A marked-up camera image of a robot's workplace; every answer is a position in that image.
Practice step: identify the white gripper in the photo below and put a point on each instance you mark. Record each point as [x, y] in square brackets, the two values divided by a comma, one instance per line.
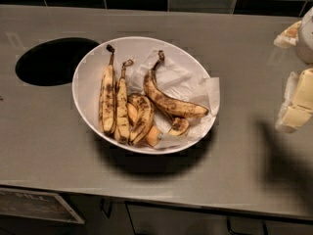
[306, 38]

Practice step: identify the small dark banana piece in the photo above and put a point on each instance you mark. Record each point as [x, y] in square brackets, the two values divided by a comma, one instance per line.
[180, 127]

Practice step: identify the curved spotted banana middle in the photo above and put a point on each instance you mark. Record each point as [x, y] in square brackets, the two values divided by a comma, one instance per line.
[144, 119]

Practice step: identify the framed sign on cabinet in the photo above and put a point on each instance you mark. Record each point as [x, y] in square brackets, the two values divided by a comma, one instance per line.
[39, 205]

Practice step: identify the left cabinet door handle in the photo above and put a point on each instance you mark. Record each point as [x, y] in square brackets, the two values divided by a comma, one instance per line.
[106, 207]

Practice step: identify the white oval bowl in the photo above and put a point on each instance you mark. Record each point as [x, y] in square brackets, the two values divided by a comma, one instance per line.
[87, 78]

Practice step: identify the right cabinet door handle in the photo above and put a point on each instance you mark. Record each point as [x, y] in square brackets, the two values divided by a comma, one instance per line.
[246, 226]

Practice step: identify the orange banana underneath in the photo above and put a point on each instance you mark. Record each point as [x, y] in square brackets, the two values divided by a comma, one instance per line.
[153, 136]

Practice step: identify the black round counter hole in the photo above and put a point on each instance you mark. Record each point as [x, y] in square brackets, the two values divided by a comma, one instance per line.
[53, 62]

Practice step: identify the cabinet door handle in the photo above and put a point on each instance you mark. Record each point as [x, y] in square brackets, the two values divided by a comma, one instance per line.
[246, 226]
[106, 207]

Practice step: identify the leftmost spotted banana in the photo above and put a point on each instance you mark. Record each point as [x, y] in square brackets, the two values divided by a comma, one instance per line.
[106, 114]

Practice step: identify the long curved banana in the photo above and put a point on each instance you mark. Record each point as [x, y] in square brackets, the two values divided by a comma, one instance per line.
[166, 103]

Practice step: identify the white paper napkin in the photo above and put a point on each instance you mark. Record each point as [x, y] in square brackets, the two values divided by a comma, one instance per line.
[186, 80]

